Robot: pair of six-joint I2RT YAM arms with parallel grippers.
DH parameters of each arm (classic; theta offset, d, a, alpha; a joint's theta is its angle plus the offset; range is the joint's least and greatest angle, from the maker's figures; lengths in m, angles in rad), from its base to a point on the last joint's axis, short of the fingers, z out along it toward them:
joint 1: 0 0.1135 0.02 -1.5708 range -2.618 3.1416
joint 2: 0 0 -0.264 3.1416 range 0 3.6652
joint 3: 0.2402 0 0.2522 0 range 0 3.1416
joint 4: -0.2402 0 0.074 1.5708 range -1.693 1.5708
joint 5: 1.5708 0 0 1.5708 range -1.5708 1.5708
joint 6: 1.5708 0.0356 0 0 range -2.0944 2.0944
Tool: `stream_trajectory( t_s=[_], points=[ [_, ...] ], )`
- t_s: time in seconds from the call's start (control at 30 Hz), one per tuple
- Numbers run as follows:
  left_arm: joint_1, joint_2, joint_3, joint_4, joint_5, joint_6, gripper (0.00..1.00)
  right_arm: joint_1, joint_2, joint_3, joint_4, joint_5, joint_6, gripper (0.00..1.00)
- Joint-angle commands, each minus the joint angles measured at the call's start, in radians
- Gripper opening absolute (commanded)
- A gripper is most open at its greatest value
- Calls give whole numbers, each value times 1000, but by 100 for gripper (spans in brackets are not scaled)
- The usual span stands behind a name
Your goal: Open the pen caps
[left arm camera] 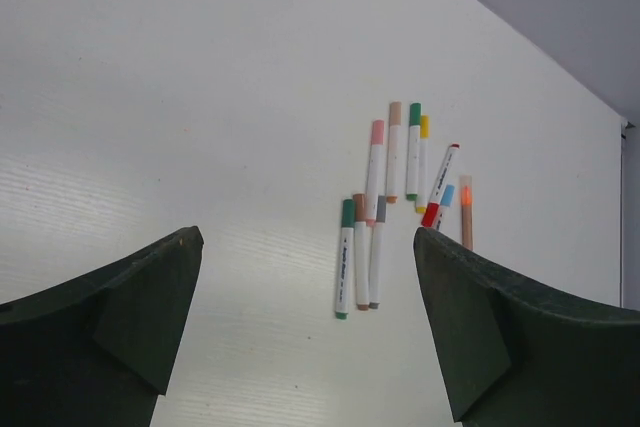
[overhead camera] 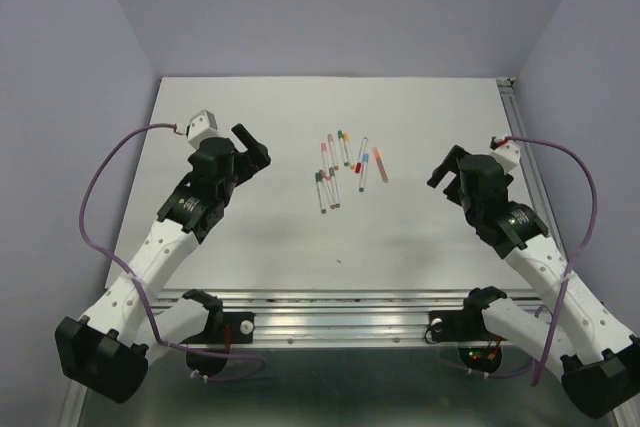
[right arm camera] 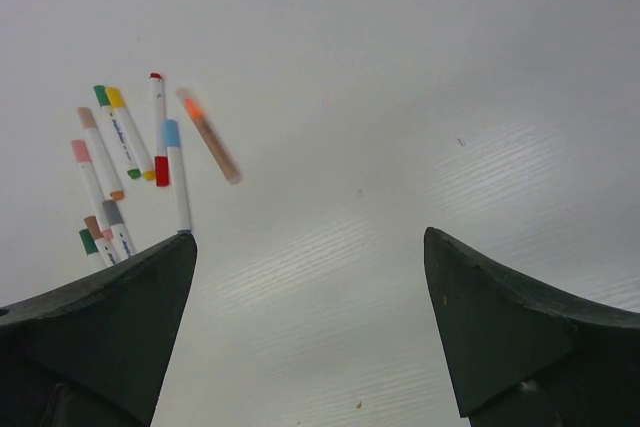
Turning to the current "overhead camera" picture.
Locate orange highlighter pen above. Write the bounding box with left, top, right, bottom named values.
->
left=373, top=147, right=389, bottom=184

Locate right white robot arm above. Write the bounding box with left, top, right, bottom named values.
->
left=424, top=137, right=639, bottom=419

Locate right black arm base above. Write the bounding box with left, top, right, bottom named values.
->
left=424, top=286, right=521, bottom=379

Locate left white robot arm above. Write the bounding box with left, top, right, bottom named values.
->
left=54, top=114, right=271, bottom=404

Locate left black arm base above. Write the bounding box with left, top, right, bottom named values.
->
left=170, top=289, right=255, bottom=381

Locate pink cap marker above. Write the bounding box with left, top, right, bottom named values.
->
left=321, top=142, right=331, bottom=177

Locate brown cap marker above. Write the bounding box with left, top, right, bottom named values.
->
left=319, top=169, right=336, bottom=210

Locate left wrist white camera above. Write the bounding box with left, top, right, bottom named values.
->
left=186, top=110, right=220, bottom=149

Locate aluminium right side rail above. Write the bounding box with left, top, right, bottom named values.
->
left=496, top=78, right=565, bottom=254

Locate aluminium rail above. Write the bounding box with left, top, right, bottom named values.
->
left=61, top=291, right=589, bottom=426
left=496, top=78, right=565, bottom=254

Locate aluminium front rail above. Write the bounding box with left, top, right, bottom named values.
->
left=61, top=291, right=589, bottom=426

